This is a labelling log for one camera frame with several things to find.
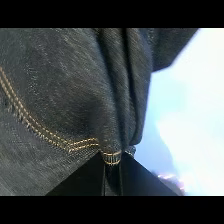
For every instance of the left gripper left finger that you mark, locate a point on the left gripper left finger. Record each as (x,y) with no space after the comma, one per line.
(85,181)

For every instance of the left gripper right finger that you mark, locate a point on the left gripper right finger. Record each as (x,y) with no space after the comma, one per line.
(143,181)

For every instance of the dark blue jeans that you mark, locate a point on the dark blue jeans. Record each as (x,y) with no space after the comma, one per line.
(66,86)

